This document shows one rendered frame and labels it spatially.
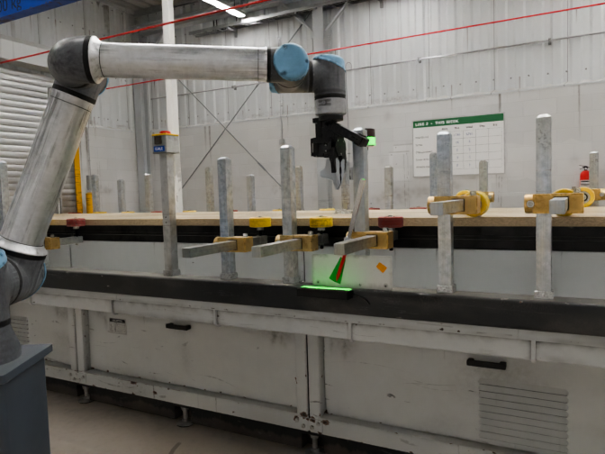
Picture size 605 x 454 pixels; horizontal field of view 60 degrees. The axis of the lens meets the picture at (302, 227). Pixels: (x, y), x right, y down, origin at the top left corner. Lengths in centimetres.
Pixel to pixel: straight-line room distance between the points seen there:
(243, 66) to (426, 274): 87
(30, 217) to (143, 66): 52
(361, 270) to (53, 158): 92
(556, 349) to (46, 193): 142
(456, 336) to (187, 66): 103
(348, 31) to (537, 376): 838
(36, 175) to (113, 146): 1004
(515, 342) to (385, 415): 62
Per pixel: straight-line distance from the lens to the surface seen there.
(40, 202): 159
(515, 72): 878
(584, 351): 154
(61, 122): 157
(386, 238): 154
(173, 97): 329
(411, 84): 912
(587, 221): 167
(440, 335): 158
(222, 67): 139
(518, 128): 865
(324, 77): 153
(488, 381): 183
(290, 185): 167
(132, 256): 244
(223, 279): 184
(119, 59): 143
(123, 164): 1174
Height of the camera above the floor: 99
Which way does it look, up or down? 4 degrees down
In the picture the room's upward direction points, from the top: 2 degrees counter-clockwise
